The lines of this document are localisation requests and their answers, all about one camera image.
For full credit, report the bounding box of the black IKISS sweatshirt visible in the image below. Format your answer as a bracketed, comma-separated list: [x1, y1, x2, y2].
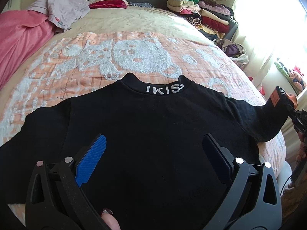
[1, 73, 291, 229]

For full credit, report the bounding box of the lilac crumpled garment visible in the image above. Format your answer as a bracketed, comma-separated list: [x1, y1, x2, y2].
[26, 0, 90, 32]

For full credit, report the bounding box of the left hand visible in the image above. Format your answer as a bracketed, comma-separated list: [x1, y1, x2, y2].
[101, 209, 120, 230]

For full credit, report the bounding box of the bag of loose clothes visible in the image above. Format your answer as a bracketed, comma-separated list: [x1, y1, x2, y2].
[213, 39, 249, 65]

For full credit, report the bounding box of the right hand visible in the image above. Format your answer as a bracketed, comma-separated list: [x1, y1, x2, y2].
[295, 140, 306, 163]

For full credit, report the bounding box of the stack of folded clothes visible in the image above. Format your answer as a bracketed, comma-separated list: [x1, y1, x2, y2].
[167, 0, 238, 40]

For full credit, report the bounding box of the pink blanket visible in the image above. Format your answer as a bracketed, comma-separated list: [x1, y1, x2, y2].
[1, 10, 56, 87]

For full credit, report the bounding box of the red pillow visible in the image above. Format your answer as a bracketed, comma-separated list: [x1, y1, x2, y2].
[89, 0, 128, 9]

